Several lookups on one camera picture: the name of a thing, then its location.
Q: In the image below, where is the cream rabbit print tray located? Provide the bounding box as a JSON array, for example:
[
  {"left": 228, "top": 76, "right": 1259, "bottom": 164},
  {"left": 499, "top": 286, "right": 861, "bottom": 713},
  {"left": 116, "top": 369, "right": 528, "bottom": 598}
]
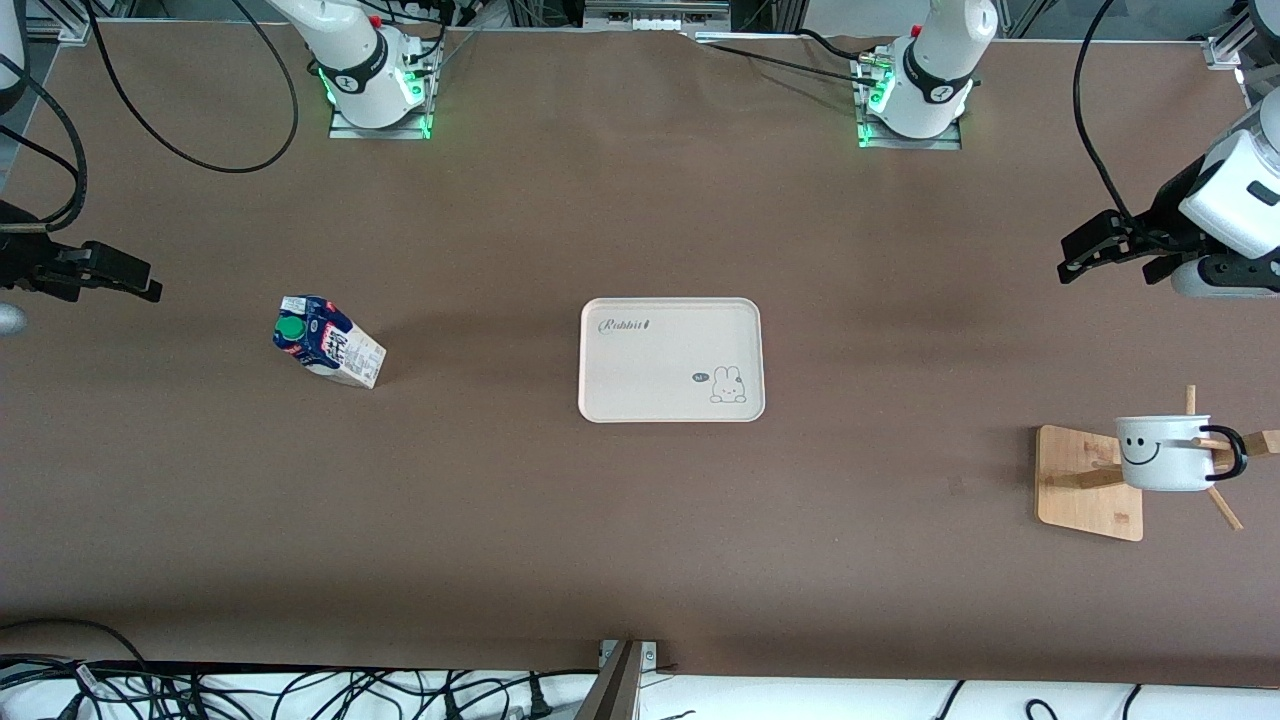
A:
[{"left": 578, "top": 296, "right": 767, "bottom": 424}]

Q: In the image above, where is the black plug cable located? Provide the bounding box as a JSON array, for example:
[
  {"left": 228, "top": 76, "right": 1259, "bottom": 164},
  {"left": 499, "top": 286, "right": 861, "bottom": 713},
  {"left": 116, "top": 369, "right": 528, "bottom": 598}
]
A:
[{"left": 515, "top": 672, "right": 559, "bottom": 720}]

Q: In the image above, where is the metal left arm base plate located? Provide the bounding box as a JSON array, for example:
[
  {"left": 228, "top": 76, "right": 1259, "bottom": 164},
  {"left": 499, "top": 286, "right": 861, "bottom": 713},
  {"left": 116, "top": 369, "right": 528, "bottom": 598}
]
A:
[{"left": 853, "top": 48, "right": 964, "bottom": 151}]

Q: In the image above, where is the black base cable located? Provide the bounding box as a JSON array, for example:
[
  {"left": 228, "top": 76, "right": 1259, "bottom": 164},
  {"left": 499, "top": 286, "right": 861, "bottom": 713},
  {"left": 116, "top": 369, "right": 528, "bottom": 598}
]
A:
[
  {"left": 795, "top": 27, "right": 891, "bottom": 63},
  {"left": 697, "top": 42, "right": 881, "bottom": 89}
]

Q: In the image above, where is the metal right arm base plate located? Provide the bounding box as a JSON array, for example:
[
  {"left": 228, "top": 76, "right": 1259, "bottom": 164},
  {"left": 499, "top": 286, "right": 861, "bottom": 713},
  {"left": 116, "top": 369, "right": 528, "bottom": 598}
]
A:
[{"left": 328, "top": 40, "right": 435, "bottom": 141}]

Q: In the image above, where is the wooden cup stand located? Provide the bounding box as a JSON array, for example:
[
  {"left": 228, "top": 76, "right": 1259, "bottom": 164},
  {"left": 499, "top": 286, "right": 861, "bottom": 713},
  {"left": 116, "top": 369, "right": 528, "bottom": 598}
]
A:
[{"left": 1035, "top": 385, "right": 1280, "bottom": 543}]

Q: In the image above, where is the white smiley face cup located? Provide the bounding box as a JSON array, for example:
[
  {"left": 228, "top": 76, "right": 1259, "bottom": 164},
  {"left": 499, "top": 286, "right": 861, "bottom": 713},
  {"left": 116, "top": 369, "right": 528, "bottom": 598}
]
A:
[{"left": 1115, "top": 414, "right": 1250, "bottom": 493}]

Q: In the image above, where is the grey power strip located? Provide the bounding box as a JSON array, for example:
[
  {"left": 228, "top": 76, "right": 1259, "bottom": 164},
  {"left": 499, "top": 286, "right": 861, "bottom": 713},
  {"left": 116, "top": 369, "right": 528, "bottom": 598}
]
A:
[{"left": 583, "top": 0, "right": 733, "bottom": 27}]

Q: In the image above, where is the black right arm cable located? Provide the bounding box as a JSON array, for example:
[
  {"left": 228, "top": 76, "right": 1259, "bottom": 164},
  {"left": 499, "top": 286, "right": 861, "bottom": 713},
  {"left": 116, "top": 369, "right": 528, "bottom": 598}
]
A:
[{"left": 0, "top": 0, "right": 301, "bottom": 233}]

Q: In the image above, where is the blue white milk carton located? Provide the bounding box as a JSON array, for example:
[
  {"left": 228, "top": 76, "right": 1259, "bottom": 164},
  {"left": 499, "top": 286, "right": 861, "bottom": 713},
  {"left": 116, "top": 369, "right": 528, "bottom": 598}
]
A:
[{"left": 272, "top": 294, "right": 388, "bottom": 390}]

